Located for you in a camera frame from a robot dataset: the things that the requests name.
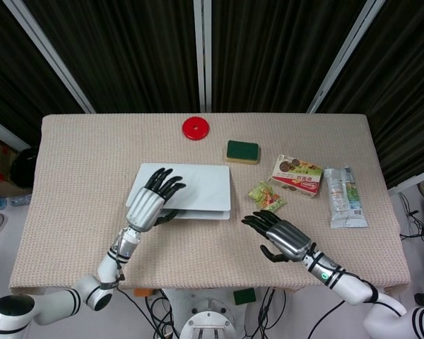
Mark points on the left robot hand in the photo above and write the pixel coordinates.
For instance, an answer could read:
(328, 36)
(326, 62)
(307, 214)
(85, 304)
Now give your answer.
(152, 203)

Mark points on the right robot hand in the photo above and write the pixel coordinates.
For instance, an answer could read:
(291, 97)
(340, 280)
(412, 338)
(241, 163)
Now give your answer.
(286, 240)

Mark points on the green yellow sponge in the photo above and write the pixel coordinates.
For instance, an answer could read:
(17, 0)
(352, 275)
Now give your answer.
(243, 151)

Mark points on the orange object under table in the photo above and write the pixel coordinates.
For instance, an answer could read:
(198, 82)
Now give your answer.
(143, 292)

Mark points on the white frame post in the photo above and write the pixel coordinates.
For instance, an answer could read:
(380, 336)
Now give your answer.
(202, 56)
(49, 53)
(346, 53)

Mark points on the black pleated curtain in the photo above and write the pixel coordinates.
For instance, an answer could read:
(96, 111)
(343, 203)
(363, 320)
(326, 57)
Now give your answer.
(134, 53)

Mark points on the robot base torso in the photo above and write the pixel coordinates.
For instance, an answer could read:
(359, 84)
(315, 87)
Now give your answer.
(208, 321)

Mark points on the black round bag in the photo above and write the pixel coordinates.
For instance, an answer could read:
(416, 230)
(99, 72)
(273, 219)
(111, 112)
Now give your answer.
(23, 167)

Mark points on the clear plastic snack package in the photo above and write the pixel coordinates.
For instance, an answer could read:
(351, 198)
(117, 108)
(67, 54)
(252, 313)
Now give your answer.
(344, 197)

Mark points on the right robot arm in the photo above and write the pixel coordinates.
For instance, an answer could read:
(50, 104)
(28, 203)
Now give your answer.
(360, 286)

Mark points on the green box under table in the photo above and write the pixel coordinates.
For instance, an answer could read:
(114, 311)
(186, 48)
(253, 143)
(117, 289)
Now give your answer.
(244, 296)

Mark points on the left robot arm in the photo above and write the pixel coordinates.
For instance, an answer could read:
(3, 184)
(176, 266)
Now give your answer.
(77, 282)

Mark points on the biscuit box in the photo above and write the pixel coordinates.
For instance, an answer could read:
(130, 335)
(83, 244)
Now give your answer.
(297, 176)

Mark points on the silver laptop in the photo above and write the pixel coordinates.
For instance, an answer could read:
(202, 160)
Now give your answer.
(198, 190)

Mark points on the red round disc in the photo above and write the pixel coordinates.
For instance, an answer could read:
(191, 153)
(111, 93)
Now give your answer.
(197, 128)

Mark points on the beige woven tablecloth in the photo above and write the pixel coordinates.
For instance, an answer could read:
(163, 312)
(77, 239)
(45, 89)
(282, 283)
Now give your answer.
(212, 257)

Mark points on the green candy bag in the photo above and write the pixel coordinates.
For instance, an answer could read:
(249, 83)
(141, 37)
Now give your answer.
(266, 197)

